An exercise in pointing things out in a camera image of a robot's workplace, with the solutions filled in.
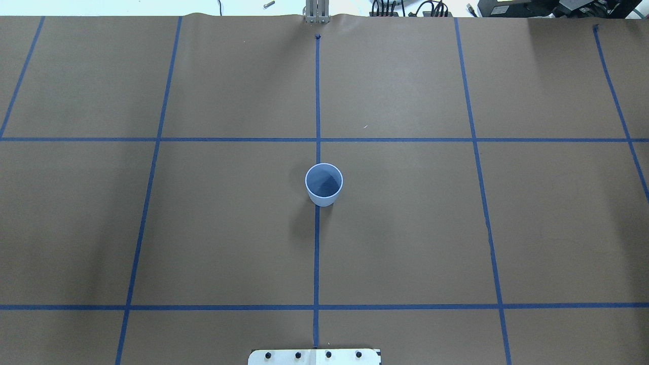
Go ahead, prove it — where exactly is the light blue plastic cup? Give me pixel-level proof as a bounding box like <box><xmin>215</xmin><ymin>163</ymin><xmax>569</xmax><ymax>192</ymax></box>
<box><xmin>304</xmin><ymin>163</ymin><xmax>344</xmax><ymax>207</ymax></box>

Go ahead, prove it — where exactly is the black monitor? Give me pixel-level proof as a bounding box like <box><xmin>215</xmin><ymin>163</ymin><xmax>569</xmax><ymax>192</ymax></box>
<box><xmin>477</xmin><ymin>1</ymin><xmax>641</xmax><ymax>19</ymax></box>

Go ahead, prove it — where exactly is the aluminium frame post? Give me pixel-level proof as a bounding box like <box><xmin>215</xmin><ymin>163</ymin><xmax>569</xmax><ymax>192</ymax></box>
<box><xmin>303</xmin><ymin>0</ymin><xmax>331</xmax><ymax>24</ymax></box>

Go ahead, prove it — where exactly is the white camera mast pedestal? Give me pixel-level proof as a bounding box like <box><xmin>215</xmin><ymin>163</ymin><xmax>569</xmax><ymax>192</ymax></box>
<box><xmin>247</xmin><ymin>348</ymin><xmax>382</xmax><ymax>364</ymax></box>

